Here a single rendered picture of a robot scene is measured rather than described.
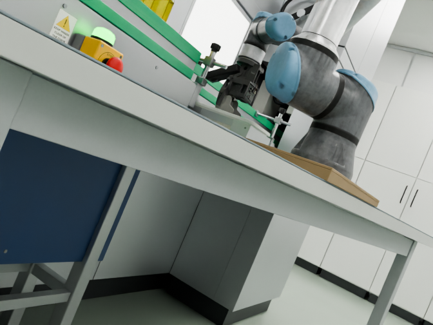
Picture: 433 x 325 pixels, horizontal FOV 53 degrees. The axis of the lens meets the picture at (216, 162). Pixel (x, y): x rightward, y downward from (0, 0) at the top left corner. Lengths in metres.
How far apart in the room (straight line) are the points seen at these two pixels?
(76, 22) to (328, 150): 0.58
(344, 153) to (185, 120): 0.52
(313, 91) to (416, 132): 3.85
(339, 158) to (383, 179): 3.71
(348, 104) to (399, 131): 3.79
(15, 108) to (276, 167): 0.41
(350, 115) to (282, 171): 0.32
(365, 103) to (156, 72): 0.50
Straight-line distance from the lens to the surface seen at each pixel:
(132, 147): 0.56
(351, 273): 4.68
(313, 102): 0.96
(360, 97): 1.01
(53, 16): 0.87
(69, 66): 0.44
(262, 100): 2.24
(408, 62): 5.48
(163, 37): 1.12
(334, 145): 0.98
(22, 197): 0.97
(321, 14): 0.99
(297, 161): 0.89
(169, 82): 1.14
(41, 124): 0.49
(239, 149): 0.62
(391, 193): 4.66
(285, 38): 1.25
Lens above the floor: 0.70
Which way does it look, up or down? level
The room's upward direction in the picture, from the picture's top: 23 degrees clockwise
